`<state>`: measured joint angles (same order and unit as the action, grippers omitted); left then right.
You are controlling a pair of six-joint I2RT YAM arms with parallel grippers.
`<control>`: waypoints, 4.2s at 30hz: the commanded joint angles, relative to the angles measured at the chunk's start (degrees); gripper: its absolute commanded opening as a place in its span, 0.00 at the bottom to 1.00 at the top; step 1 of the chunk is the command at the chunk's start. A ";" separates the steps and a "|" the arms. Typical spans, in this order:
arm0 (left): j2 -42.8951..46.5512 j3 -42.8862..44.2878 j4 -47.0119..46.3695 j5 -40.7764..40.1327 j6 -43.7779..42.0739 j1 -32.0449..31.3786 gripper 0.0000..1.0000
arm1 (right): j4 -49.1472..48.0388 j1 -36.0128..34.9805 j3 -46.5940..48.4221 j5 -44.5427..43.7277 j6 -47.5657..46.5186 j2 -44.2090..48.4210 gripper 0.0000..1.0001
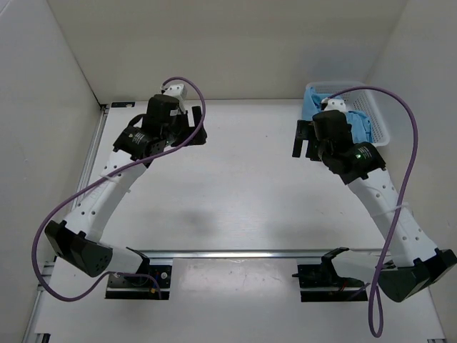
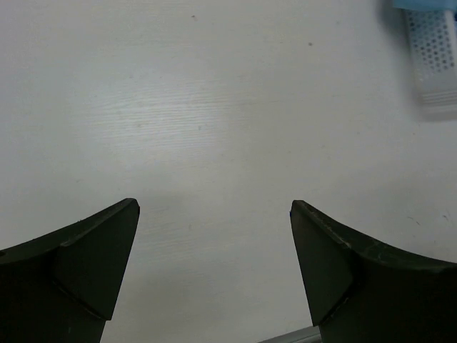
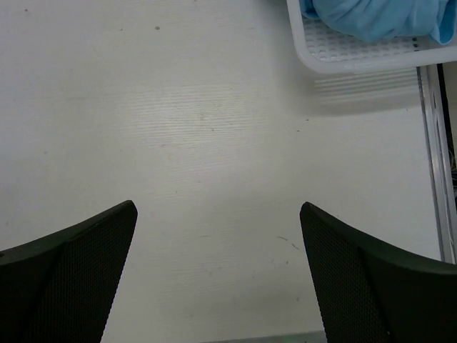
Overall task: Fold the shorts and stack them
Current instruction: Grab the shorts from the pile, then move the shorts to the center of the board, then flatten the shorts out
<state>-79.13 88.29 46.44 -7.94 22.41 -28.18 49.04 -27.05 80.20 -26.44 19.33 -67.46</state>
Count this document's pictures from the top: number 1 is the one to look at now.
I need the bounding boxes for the light blue shorts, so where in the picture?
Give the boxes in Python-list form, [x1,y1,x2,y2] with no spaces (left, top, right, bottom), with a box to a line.
[301,87,373,143]

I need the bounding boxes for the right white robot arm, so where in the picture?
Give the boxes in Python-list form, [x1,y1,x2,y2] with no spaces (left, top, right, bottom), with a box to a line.
[292,110,456,302]

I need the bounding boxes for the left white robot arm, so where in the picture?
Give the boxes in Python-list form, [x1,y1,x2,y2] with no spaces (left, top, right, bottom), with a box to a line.
[44,84,193,286]

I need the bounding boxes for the white plastic mesh basket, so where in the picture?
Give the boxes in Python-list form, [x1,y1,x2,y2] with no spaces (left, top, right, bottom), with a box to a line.
[306,81,390,146]

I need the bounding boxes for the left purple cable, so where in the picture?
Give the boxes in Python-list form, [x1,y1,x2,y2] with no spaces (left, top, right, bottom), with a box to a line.
[31,76,206,303]

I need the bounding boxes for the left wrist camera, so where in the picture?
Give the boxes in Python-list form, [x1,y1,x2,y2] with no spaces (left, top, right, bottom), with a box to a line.
[161,84,187,111]

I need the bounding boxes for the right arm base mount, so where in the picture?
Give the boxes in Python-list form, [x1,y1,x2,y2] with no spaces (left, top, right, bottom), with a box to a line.
[292,247,368,303]

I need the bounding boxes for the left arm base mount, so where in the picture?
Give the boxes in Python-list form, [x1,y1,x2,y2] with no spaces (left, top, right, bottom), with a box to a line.
[105,253,173,300]

